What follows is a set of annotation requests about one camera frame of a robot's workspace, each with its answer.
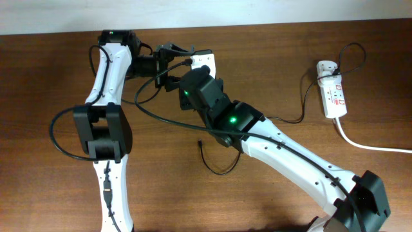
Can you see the white power strip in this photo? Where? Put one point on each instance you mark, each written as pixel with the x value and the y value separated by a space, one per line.
pixel 334 104

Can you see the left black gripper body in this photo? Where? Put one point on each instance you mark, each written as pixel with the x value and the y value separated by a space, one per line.
pixel 161 67

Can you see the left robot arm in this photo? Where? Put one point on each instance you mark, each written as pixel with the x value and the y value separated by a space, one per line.
pixel 104 132

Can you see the white charger plug adapter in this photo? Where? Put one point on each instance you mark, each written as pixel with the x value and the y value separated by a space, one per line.
pixel 325 70

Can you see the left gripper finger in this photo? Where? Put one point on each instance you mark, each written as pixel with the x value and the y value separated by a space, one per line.
pixel 172 83
pixel 173 50

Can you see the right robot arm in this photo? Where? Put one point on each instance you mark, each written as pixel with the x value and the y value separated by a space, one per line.
pixel 351 202

